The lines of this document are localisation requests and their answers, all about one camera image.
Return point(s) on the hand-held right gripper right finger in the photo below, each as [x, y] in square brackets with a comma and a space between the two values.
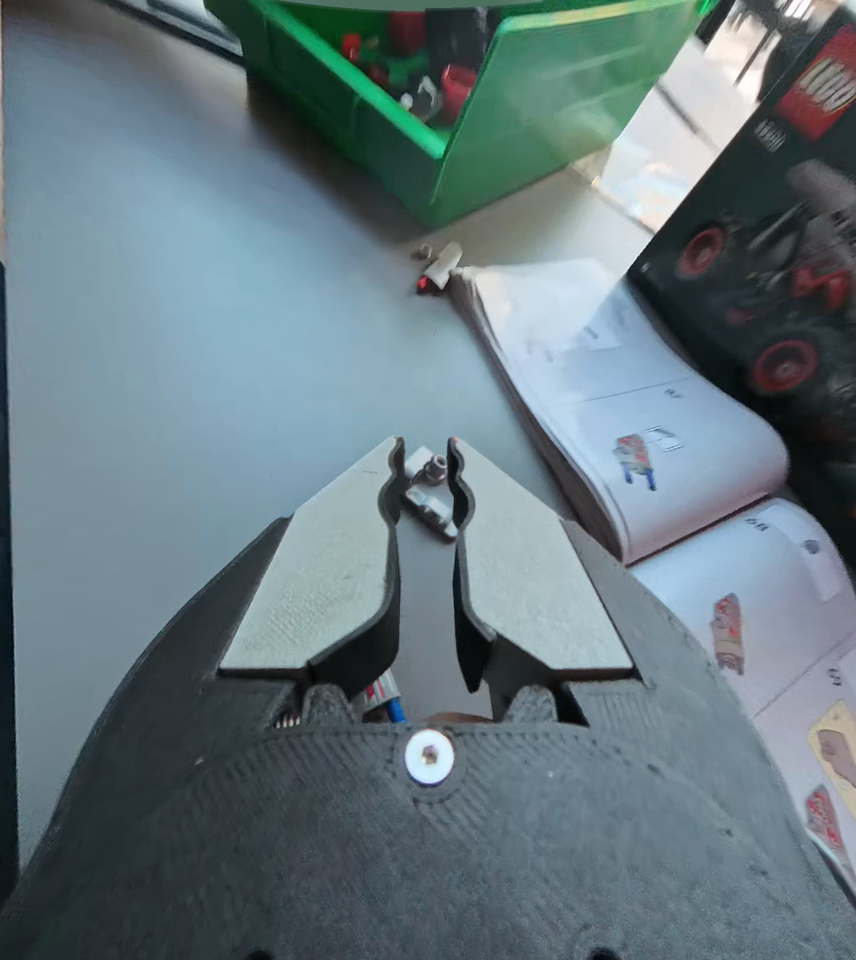
[533, 592]

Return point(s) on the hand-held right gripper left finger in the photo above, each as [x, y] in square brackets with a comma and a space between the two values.
[323, 585]

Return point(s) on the grey lego piece with pin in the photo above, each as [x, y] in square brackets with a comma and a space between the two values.
[428, 495]

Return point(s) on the small lego assembly blue pins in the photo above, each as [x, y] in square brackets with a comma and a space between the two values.
[383, 694]

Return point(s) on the small red black lego piece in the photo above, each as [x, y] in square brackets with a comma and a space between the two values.
[425, 285]

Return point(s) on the beige lego piece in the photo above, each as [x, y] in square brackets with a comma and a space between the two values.
[444, 262]

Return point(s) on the dark lego set box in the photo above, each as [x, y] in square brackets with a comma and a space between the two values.
[810, 262]

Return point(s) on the open instruction booklet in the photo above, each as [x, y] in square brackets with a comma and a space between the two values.
[622, 420]

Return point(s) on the sticker sheet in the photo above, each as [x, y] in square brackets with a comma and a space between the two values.
[649, 191]

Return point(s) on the green plastic bin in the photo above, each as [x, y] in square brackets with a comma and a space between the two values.
[540, 97]

